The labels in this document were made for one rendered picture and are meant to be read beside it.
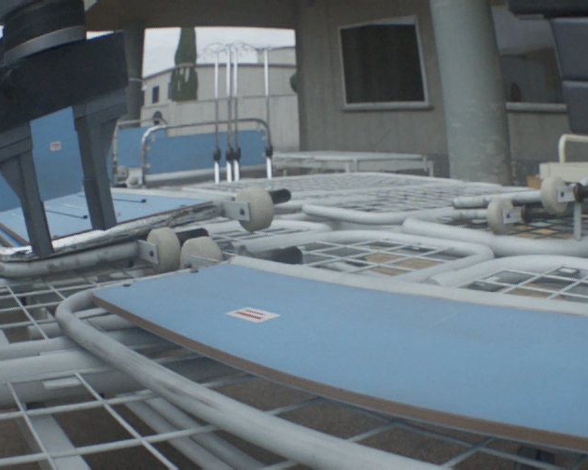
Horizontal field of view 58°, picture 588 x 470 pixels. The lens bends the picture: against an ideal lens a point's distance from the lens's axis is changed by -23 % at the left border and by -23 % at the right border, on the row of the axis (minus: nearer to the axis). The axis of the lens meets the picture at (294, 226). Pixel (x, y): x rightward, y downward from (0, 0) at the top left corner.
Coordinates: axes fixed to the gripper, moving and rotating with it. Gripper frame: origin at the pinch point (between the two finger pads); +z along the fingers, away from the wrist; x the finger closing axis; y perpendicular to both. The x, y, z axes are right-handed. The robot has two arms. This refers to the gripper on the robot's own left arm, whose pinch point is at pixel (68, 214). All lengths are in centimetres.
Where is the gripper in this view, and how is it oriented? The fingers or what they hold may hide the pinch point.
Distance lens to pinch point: 47.3
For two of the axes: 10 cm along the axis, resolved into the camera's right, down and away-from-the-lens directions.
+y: 6.9, 0.7, -7.2
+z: 1.8, 9.5, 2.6
